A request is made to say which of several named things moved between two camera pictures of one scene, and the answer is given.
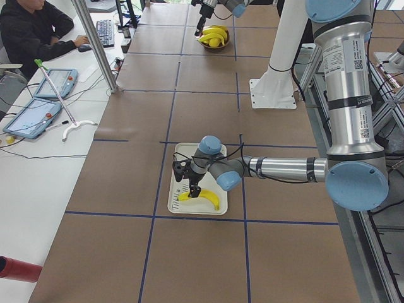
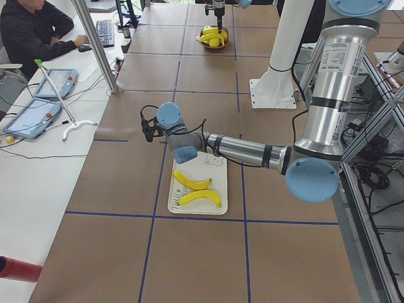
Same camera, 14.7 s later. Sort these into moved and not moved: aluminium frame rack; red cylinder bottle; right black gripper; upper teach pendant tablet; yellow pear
Moved: right black gripper
Not moved: red cylinder bottle; upper teach pendant tablet; aluminium frame rack; yellow pear
